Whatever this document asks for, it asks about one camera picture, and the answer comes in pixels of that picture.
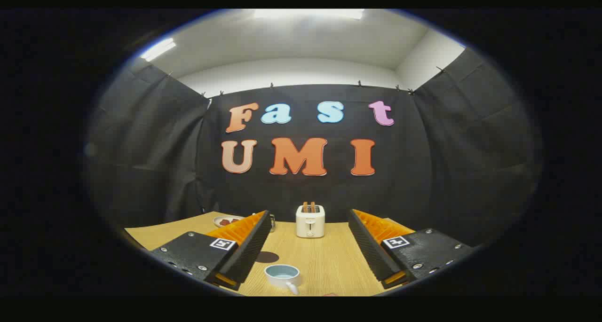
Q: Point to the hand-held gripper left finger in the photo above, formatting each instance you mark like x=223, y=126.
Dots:
x=254, y=249

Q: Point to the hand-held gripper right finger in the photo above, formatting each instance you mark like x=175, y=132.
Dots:
x=369, y=249

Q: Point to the dark round coaster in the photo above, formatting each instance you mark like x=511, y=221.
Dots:
x=269, y=257

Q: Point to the white cup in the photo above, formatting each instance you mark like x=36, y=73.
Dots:
x=282, y=279

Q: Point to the white plate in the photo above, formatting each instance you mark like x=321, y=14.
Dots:
x=221, y=224

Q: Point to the wooden table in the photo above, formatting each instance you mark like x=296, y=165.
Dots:
x=329, y=261

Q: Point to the white toaster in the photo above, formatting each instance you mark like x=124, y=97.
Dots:
x=310, y=224

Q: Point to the black backdrop cloth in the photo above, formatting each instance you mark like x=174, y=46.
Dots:
x=305, y=190

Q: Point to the ceiling light panel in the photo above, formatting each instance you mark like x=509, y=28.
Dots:
x=308, y=13
x=157, y=49

